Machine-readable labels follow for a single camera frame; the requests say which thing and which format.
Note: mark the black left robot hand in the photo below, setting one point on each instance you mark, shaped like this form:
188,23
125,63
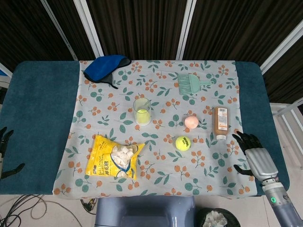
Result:
5,142

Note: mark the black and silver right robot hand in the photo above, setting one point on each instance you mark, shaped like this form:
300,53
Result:
261,160

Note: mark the yellow tennis ball with print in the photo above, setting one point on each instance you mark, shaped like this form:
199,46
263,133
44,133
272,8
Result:
183,143

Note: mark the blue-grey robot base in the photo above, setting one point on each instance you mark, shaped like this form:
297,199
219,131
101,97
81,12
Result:
144,212

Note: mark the peach fruit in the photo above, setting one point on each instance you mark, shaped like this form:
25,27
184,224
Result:
191,122

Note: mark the teal table cover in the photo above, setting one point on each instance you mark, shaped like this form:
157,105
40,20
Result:
40,118

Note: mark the white metal rack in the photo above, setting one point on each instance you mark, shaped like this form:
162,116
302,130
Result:
287,118

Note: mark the brown bottle with white label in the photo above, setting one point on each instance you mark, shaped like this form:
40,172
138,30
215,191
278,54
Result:
221,123

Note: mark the white crumpled paper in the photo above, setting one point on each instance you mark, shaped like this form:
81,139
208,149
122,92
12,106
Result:
216,218

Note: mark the black trash bin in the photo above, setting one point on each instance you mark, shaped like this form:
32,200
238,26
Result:
201,217

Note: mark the floral tablecloth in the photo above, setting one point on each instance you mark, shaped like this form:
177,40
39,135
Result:
161,170

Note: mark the mint green brush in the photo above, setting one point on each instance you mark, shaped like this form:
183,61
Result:
189,84

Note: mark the yellow snack bag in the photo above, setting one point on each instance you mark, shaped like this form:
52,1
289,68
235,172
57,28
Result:
111,158

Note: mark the blue and grey cloth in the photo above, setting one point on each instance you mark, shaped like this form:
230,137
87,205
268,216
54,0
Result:
101,68

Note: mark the clear plastic cup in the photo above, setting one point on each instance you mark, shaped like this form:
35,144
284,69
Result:
142,111

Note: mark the white partition frame post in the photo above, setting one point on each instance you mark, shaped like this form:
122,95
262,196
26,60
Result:
59,30
187,28
281,45
88,28

